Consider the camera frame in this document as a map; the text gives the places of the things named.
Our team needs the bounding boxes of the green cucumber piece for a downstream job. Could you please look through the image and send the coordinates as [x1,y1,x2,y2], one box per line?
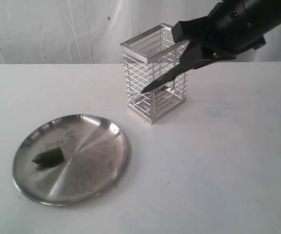
[32,147,64,169]

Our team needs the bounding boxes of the white backdrop curtain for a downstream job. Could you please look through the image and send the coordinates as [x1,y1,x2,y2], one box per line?
[0,0,281,78]

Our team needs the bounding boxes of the round stainless steel plate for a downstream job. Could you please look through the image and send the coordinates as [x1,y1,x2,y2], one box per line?
[12,114,130,206]

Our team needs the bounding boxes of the chrome wire utensil basket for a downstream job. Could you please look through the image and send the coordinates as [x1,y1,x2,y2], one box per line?
[121,23,188,124]

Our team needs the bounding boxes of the black handled serrated knife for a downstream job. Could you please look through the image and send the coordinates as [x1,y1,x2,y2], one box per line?
[140,55,219,95]

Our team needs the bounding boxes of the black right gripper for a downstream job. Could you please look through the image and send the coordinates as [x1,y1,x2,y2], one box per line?
[172,0,265,73]

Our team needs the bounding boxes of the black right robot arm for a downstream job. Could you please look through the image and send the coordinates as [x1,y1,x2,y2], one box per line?
[171,0,281,75]

